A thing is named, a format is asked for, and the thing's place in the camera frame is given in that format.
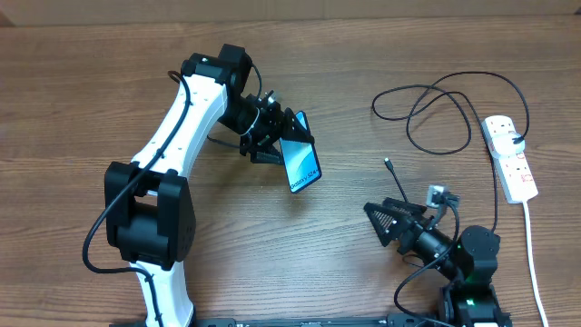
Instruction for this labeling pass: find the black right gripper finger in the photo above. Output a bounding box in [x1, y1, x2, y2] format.
[363, 203, 409, 247]
[381, 197, 427, 216]

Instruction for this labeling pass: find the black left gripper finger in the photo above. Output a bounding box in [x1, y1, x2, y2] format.
[250, 144, 284, 165]
[281, 108, 314, 144]

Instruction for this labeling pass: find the Samsung Galaxy smartphone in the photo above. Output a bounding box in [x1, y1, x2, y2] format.
[280, 139, 322, 193]

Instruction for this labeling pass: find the black USB charging cable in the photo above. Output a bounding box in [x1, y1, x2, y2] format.
[371, 71, 531, 233]

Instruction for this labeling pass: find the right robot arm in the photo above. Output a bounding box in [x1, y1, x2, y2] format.
[363, 198, 513, 327]

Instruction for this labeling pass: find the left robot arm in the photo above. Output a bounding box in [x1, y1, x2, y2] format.
[96, 44, 322, 326]

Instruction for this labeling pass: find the white charger plug adapter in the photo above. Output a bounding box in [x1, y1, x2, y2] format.
[488, 133, 526, 159]

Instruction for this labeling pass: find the white power strip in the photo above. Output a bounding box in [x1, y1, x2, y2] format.
[481, 115, 538, 203]

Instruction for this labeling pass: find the white power strip cord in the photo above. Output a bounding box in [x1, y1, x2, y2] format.
[522, 201, 550, 327]

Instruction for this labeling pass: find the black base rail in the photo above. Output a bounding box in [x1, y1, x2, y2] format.
[108, 311, 514, 327]

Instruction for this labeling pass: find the cardboard wall panel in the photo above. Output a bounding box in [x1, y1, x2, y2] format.
[1, 0, 580, 27]

